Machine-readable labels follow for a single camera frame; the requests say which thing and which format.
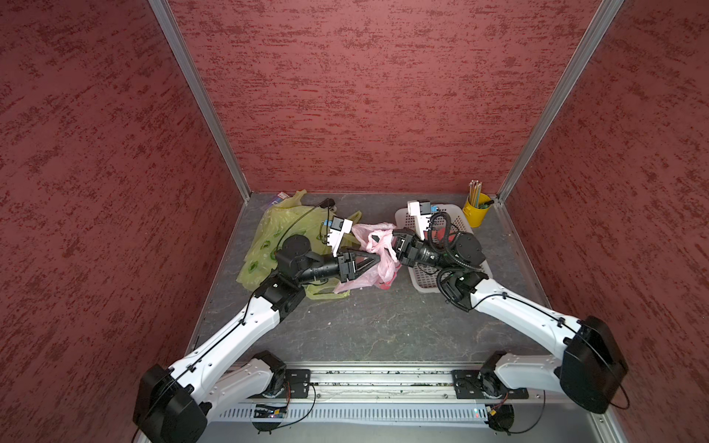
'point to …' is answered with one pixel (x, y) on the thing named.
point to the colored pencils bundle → (474, 188)
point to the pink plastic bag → (383, 274)
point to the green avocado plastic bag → (294, 216)
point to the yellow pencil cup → (476, 216)
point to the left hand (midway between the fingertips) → (375, 264)
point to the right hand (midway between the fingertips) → (371, 243)
